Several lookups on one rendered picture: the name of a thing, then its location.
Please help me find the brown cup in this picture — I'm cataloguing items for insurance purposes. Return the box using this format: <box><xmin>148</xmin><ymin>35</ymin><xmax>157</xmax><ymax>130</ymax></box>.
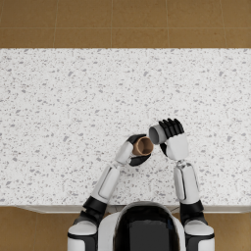
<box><xmin>131</xmin><ymin>135</ymin><xmax>155</xmax><ymax>157</ymax></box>

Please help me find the grey cup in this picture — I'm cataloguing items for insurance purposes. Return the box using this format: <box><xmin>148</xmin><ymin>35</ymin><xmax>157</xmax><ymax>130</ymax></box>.
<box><xmin>148</xmin><ymin>124</ymin><xmax>170</xmax><ymax>146</ymax></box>

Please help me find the robot body dark round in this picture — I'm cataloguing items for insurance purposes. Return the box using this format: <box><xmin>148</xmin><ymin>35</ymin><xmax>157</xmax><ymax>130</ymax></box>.
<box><xmin>97</xmin><ymin>200</ymin><xmax>187</xmax><ymax>251</ymax></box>

